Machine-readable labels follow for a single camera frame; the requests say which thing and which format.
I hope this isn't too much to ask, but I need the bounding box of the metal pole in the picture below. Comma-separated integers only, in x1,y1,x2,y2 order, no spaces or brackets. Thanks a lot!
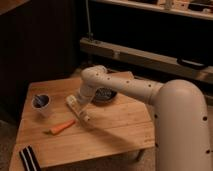
85,0,93,41

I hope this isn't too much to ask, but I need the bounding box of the orange carrot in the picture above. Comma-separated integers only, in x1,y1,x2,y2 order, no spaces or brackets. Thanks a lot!
45,119,76,135

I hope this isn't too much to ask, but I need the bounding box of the white lotion bottle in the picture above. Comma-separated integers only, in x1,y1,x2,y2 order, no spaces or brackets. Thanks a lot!
66,95,90,122

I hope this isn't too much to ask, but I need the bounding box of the black handle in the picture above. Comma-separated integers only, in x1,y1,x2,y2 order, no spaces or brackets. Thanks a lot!
176,58,208,70

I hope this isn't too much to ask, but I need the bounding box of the wooden shelf beam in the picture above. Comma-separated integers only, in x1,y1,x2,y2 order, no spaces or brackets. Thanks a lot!
80,37,213,84

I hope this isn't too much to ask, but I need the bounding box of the wooden low table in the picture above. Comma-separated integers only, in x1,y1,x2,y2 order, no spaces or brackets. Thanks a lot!
9,78,154,171

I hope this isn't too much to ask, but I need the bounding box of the black white striped cloth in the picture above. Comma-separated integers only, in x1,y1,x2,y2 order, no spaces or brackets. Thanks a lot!
19,146,41,171

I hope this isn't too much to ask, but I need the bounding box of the dark ceramic bowl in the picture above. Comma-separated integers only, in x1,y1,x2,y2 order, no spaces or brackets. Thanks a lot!
92,88,117,103

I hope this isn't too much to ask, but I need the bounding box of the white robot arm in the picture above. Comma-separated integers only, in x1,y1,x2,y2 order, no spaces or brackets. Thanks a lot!
77,65,213,171

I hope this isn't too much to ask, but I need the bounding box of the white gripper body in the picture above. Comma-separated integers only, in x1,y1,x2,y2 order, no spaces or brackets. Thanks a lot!
76,90,94,107

